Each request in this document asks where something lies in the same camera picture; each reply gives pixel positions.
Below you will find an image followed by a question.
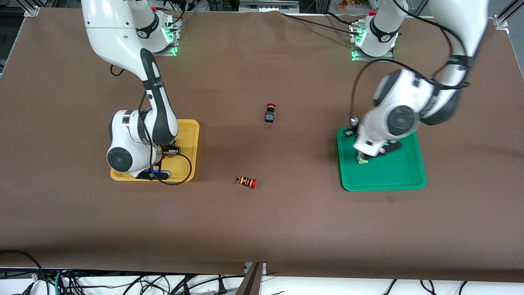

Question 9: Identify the yellow plastic tray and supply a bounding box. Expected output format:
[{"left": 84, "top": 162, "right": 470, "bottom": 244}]
[{"left": 110, "top": 119, "right": 200, "bottom": 182}]

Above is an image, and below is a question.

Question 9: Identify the green plastic tray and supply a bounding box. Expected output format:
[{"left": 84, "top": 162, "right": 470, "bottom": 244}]
[{"left": 336, "top": 126, "right": 427, "bottom": 192}]

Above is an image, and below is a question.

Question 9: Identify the brown table cover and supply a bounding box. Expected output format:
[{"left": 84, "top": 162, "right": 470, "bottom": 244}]
[{"left": 0, "top": 7, "right": 524, "bottom": 283}]

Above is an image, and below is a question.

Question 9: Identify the grey power strip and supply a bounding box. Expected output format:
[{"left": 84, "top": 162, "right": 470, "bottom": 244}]
[{"left": 239, "top": 0, "right": 300, "bottom": 14}]

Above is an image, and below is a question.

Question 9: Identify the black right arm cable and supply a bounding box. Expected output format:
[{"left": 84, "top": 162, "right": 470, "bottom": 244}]
[{"left": 109, "top": 64, "right": 194, "bottom": 186}]

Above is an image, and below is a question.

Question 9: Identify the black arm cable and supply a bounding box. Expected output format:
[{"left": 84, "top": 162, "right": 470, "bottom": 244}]
[
  {"left": 109, "top": 64, "right": 194, "bottom": 186},
  {"left": 349, "top": 0, "right": 472, "bottom": 123}
]

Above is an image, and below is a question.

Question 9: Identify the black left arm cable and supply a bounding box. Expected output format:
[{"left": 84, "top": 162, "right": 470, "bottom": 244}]
[{"left": 349, "top": 0, "right": 472, "bottom": 123}]

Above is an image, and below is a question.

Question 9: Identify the black cable on table cover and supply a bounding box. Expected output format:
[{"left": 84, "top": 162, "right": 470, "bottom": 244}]
[{"left": 282, "top": 11, "right": 359, "bottom": 33}]

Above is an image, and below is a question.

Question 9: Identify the black cable with plug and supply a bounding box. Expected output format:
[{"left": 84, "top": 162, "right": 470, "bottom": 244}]
[{"left": 180, "top": 275, "right": 246, "bottom": 295}]

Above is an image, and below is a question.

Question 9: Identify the grey table bracket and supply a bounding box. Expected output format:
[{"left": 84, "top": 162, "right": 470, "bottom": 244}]
[{"left": 234, "top": 262, "right": 267, "bottom": 295}]

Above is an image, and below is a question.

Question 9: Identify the aluminium frame profile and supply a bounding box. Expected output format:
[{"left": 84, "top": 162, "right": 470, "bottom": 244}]
[{"left": 493, "top": 3, "right": 524, "bottom": 29}]

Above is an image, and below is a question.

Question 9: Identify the teal cable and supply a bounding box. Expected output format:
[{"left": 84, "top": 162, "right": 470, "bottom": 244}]
[{"left": 52, "top": 269, "right": 79, "bottom": 295}]

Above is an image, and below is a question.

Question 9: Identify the thick black floor cable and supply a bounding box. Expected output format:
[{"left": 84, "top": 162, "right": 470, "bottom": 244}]
[{"left": 0, "top": 249, "right": 45, "bottom": 287}]

